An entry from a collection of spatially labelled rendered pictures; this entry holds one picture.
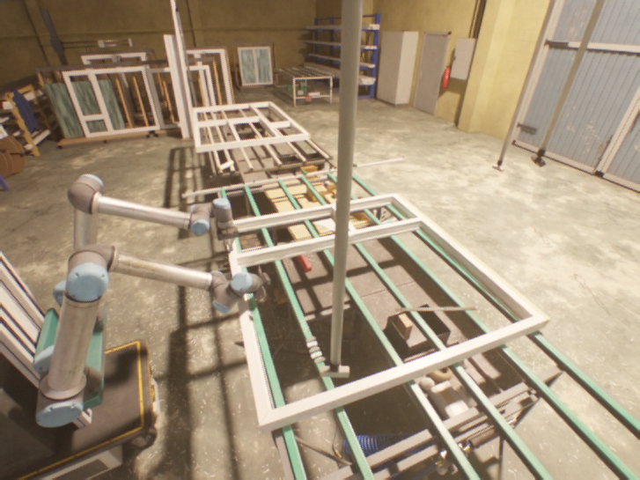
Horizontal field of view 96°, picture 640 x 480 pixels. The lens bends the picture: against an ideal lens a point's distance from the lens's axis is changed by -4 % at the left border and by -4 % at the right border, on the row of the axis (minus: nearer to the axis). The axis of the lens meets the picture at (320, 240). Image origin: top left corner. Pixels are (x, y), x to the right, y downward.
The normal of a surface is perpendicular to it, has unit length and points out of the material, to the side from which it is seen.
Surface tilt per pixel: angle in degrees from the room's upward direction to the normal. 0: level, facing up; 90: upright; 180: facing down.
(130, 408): 0
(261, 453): 0
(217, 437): 0
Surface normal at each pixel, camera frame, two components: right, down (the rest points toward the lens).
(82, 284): 0.60, 0.37
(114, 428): 0.00, -0.82
